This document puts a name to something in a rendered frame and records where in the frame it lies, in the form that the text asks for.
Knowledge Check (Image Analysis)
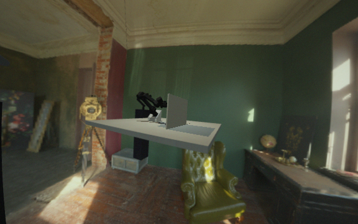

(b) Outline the cream wall panel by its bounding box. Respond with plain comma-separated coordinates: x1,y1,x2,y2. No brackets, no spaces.
165,93,188,129

